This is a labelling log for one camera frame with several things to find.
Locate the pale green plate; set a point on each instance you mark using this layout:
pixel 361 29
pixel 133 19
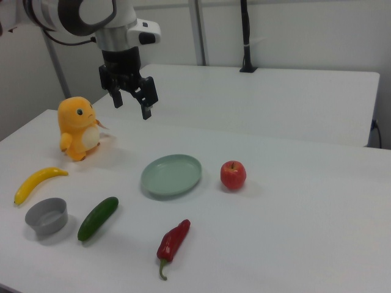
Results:
pixel 171 175

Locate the green cucumber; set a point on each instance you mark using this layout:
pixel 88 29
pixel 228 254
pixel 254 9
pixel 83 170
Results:
pixel 97 218

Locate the orange plush toy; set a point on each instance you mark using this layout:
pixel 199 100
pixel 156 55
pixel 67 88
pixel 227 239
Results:
pixel 76 128

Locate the red apple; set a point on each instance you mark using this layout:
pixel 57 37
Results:
pixel 233 177

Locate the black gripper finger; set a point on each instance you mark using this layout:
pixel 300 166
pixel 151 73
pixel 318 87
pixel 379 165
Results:
pixel 117 97
pixel 148 91

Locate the red pepper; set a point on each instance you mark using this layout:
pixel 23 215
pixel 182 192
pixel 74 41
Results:
pixel 172 241

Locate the black camera pole with clamp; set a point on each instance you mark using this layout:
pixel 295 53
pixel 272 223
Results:
pixel 246 30

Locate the grey aluminium partition post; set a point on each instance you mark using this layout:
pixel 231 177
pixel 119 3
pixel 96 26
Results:
pixel 59 73
pixel 201 30

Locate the yellow banana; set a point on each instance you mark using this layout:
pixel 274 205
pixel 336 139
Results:
pixel 33 181

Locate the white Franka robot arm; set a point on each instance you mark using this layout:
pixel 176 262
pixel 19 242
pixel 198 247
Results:
pixel 122 12

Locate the grey bowl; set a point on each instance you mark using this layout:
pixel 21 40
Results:
pixel 52 226

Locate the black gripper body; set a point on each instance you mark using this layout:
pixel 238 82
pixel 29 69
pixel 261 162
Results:
pixel 120 61

